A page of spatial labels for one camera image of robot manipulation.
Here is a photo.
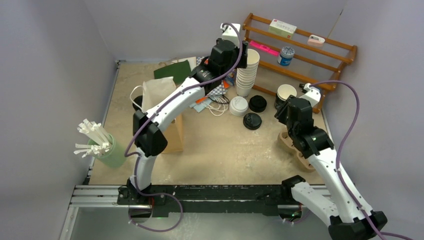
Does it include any green paper bag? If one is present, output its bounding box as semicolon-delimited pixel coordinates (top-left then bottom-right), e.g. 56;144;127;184
153;60;192;85

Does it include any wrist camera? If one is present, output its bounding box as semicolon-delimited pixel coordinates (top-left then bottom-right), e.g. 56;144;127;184
220;23;241;48
299;83;321;107

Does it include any white paper cup stack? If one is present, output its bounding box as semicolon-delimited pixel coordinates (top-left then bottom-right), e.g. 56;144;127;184
236;49;260;98

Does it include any pink highlighter pen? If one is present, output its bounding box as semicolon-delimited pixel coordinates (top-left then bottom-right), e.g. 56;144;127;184
249;40;280;57

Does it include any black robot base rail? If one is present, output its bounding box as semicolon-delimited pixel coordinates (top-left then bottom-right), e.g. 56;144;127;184
117;175;305;218

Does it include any green cup of stirrers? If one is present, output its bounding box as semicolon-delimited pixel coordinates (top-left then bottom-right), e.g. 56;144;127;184
73;119;126;169

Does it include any small black lid stack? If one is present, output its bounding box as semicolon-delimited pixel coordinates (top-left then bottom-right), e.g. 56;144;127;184
132;95;143;111

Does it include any black cup with white cup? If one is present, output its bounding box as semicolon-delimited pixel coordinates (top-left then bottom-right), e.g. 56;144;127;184
274;84;297;109

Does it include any blue lidded jar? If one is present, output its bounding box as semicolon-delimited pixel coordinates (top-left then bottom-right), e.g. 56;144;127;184
277;46;295;66

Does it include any white green box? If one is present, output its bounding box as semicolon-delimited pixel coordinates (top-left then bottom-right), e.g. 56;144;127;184
268;19;297;39

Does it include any single black cup lid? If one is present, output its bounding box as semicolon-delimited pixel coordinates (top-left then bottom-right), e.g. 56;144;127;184
242;112;263;130

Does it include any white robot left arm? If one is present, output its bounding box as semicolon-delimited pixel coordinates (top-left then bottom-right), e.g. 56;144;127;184
128;38;249;205

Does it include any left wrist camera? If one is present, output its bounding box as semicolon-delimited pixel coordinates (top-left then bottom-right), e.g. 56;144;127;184
220;23;241;48

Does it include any blue checkered paper bag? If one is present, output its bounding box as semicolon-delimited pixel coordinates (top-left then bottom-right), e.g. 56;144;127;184
196;77;233;116

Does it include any brown kraft paper bag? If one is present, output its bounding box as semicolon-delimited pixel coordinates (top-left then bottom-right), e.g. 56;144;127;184
129;76;185;154

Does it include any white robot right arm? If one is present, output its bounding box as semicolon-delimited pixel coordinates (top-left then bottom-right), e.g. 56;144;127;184
275;95;388;240

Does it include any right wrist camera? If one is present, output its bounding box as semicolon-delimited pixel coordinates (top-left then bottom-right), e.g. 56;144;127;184
299;83;321;107

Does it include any wooden shelf rack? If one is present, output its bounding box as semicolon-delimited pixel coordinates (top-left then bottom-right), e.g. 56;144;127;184
235;12;358;115

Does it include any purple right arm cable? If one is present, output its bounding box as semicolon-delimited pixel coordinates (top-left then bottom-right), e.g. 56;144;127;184
309;80;415;240

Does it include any pink white tape dispenser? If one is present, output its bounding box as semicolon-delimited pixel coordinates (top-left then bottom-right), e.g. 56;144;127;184
307;34;326;48

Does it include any white cup lid stack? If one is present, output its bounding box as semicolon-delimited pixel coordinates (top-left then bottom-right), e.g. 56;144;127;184
229;96;249;116

